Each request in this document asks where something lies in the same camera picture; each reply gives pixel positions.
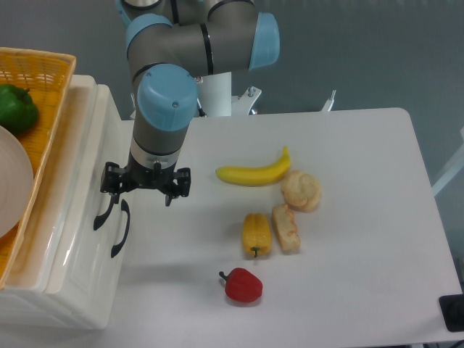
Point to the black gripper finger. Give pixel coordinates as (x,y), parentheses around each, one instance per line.
(178,185)
(112,181)

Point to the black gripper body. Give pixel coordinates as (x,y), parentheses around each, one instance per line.
(136,176)

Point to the black top drawer handle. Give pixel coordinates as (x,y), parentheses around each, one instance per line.
(100,220)

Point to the black drawer handle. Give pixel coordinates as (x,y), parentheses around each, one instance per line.
(100,220)
(124,224)

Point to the white drawer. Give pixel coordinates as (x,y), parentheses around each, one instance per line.
(82,263)

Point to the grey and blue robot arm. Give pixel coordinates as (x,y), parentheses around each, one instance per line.
(169,45)

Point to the white drawer cabinet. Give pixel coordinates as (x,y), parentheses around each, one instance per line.
(23,299)

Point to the yellow banana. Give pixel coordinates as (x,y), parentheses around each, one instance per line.
(256,176)

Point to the yellow bell pepper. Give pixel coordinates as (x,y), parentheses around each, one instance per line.
(256,234)

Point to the white round plate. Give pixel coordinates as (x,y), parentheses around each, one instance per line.
(16,181)

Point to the green bell pepper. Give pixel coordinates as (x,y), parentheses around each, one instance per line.
(18,111)

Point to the round bread bun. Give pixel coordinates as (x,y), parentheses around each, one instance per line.
(301,191)

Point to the toast bread slice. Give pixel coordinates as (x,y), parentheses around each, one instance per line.
(286,229)

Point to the red bell pepper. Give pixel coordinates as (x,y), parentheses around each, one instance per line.
(242,286)

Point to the orange woven basket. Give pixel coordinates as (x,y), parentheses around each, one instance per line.
(47,75)

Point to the black device at table corner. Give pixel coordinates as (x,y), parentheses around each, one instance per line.
(452,312)

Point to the black lower drawer handle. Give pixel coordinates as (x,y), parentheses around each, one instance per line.
(124,224)

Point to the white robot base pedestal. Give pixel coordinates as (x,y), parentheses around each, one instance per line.
(216,99)

